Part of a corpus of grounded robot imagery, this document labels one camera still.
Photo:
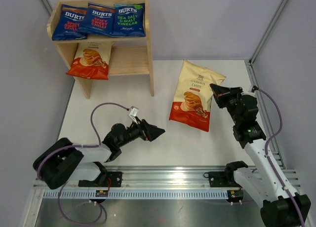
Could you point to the blue Burts chilli bag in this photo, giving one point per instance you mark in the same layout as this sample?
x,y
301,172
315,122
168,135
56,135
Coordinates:
x,y
68,25

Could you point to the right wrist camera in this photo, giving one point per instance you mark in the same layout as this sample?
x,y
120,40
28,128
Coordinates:
x,y
253,88

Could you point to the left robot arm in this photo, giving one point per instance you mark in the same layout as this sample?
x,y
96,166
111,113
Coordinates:
x,y
65,161

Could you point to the Burts sea salt vinegar bag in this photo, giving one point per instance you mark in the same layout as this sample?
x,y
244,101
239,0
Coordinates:
x,y
128,20

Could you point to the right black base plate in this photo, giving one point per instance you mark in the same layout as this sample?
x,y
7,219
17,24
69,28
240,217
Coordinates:
x,y
218,179

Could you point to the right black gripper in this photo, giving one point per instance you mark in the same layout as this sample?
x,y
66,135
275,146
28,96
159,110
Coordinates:
x,y
221,94

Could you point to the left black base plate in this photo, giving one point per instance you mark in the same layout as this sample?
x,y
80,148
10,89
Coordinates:
x,y
104,180

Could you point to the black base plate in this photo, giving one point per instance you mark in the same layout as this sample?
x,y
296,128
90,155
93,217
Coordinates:
x,y
104,180
218,179

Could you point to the cassava chips bag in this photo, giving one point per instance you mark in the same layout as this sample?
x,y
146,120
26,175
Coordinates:
x,y
91,60
193,95

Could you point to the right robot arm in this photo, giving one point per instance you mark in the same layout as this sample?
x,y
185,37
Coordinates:
x,y
280,203

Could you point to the white slotted cable duct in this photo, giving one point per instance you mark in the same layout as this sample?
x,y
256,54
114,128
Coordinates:
x,y
138,194

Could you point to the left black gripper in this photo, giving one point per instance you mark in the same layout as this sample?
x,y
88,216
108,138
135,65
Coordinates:
x,y
147,132

